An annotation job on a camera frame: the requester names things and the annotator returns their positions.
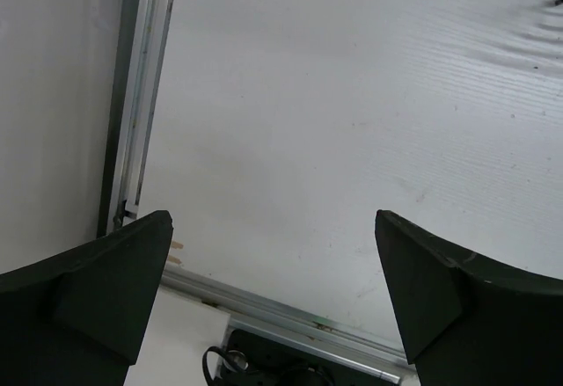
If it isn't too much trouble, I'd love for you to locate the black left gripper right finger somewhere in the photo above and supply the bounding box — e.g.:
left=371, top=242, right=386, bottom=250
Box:
left=375, top=210, right=562, bottom=385

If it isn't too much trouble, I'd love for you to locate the aluminium table frame rail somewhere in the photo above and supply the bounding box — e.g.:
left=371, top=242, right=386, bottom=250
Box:
left=97, top=0, right=407, bottom=385

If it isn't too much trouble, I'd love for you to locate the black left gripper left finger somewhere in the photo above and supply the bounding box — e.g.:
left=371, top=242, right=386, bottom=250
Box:
left=1, top=210, right=172, bottom=385

